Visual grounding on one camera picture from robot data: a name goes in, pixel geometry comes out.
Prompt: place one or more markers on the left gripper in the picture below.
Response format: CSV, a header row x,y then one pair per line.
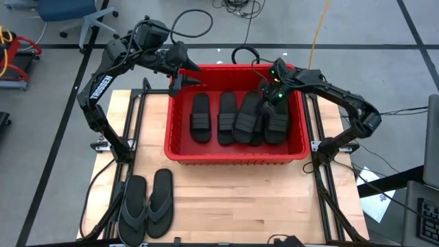
x,y
171,58

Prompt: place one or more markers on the black keyboard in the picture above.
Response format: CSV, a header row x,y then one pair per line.
x,y
428,219

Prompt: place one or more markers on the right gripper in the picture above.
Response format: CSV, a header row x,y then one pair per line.
x,y
281,85

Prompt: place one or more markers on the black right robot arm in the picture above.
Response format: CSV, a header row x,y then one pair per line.
x,y
343,97

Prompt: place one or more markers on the grey monitor panel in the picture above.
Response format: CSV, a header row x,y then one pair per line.
x,y
432,144

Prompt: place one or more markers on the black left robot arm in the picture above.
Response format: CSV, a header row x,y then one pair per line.
x,y
99,85

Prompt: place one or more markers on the red plastic bin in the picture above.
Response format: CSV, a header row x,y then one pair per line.
x,y
205,149

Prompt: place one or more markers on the black power box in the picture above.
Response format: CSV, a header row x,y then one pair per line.
x,y
313,77

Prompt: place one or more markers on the red wheeled cart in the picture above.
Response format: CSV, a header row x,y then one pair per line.
x,y
13,51

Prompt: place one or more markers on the black desk beam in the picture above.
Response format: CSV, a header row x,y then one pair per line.
x,y
394,179

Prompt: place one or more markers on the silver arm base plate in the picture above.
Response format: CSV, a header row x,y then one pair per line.
x,y
97,147
316,145

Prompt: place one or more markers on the blue office chair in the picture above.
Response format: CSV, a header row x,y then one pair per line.
x,y
68,8

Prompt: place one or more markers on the small black slide sandal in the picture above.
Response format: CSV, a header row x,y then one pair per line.
x,y
276,130

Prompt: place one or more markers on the white paper sheet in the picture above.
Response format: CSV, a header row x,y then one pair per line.
x,y
377,206

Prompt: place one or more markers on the black flip-flop white edge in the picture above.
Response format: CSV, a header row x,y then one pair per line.
x,y
135,192

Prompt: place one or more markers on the grey desk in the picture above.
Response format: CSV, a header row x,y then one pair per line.
x,y
411,192

